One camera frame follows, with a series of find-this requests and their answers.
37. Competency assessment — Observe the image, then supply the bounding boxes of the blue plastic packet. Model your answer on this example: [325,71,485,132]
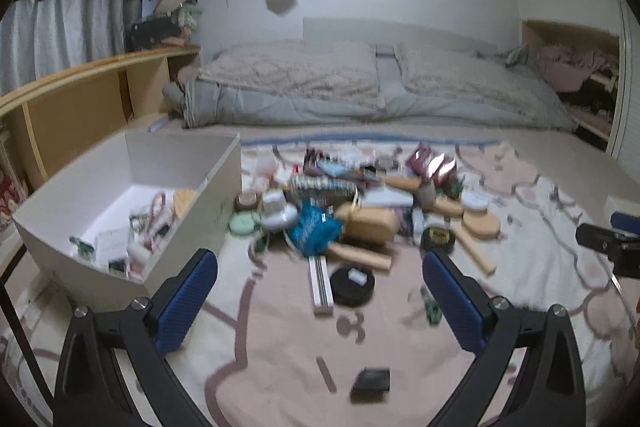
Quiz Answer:
[288,200,343,258]

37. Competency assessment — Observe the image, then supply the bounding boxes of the wooden oval insole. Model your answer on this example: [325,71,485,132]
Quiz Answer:
[172,188,198,219]

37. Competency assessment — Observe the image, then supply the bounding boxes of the grey quilted duvet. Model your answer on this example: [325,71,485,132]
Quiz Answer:
[163,40,576,132]

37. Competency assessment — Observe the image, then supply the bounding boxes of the long wooden stick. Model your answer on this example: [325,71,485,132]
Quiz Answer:
[454,227,497,277]

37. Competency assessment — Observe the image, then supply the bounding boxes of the grey curtain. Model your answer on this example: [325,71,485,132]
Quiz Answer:
[1,0,142,95]

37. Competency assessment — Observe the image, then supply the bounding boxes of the black round disc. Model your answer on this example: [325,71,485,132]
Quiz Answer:
[330,263,375,308]

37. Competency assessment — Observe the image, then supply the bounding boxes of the pink cable bundle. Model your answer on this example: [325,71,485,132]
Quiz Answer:
[144,190,170,238]

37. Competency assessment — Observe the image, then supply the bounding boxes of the mint green round case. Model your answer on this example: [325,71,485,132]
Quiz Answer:
[229,210,262,236]

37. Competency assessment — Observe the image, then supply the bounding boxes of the white cap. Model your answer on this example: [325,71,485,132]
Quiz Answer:
[153,0,198,15]

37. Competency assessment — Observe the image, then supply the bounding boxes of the short wooden block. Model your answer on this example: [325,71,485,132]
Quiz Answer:
[326,242,392,272]

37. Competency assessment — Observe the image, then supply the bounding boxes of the small black square object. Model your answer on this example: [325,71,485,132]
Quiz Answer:
[349,367,390,403]

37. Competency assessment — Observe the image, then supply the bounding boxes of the wooden bedside shelf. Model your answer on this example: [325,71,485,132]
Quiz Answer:
[1,44,200,190]

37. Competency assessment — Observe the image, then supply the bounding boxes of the clear plastic case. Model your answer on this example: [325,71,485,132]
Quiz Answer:
[96,228,130,265]

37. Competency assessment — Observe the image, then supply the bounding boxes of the black round tin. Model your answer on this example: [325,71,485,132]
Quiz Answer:
[420,225,457,255]

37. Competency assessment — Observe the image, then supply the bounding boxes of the patterned cartoon blanket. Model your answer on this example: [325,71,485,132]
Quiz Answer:
[18,135,638,426]

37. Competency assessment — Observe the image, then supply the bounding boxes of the white shoe box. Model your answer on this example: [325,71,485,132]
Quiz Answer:
[13,131,242,311]

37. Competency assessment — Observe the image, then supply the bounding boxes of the black bag on shelf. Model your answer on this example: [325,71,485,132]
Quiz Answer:
[126,16,189,51]

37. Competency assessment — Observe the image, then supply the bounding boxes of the brown tape roll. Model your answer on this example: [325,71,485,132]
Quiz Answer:
[234,190,260,212]

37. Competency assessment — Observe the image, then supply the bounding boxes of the white round tape measure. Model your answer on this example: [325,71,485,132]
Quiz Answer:
[460,190,490,212]

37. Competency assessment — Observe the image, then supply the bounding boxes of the round wooden disc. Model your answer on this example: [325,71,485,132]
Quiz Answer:
[462,209,501,241]

